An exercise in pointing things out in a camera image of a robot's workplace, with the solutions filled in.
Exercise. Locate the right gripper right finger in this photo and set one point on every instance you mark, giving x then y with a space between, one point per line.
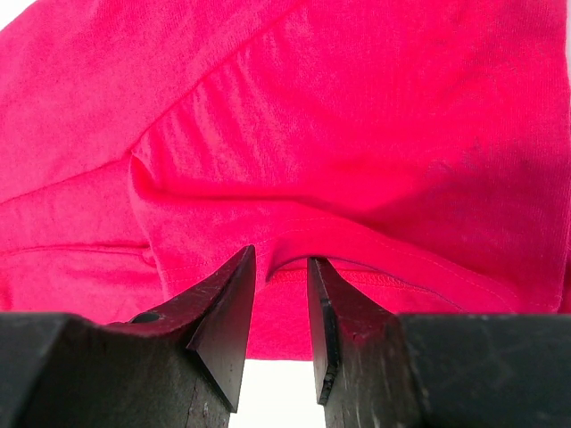
376 369

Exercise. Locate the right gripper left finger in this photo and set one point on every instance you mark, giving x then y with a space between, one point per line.
179 364

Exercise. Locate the pink t shirt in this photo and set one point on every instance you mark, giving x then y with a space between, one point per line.
422 146

